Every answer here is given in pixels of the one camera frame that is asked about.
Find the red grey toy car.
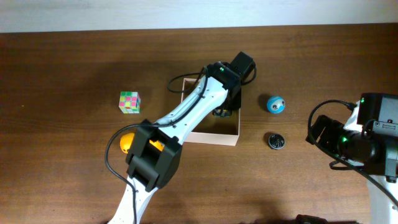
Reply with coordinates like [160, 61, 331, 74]
[213, 109, 233, 118]

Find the blue ball with eyes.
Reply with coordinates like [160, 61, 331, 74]
[267, 96, 286, 114]

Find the pastel puzzle cube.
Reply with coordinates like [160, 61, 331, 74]
[119, 91, 141, 114]

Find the orange toy figure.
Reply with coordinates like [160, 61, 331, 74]
[119, 133, 165, 154]

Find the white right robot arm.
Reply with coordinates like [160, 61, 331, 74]
[306, 93, 397, 223]

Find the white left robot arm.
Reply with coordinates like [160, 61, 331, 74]
[110, 62, 242, 223]

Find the pink cardboard box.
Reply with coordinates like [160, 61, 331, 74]
[181, 77, 241, 146]

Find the black round cap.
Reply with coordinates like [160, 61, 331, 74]
[268, 134, 285, 150]

